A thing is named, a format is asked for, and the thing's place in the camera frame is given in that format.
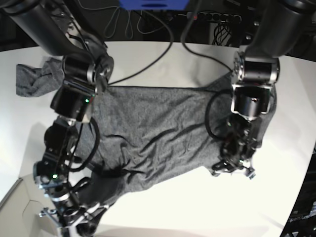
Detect white power strip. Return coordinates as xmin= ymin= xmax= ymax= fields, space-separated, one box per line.
xmin=194 ymin=11 xmax=242 ymax=24

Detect grey looped cables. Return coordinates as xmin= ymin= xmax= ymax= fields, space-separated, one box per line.
xmin=103 ymin=6 xmax=149 ymax=39

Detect blue box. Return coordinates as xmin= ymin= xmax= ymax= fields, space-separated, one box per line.
xmin=119 ymin=0 xmax=189 ymax=10

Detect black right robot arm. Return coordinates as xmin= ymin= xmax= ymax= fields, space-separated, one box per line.
xmin=0 ymin=0 xmax=114 ymax=237

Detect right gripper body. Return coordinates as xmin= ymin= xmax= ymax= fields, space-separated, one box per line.
xmin=39 ymin=203 xmax=110 ymax=237

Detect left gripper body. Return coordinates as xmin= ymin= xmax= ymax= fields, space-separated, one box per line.
xmin=211 ymin=159 xmax=255 ymax=177

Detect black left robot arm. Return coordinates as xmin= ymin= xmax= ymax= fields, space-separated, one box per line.
xmin=204 ymin=0 xmax=316 ymax=178

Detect grey t-shirt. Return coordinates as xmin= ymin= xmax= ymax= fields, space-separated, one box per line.
xmin=15 ymin=57 xmax=278 ymax=235

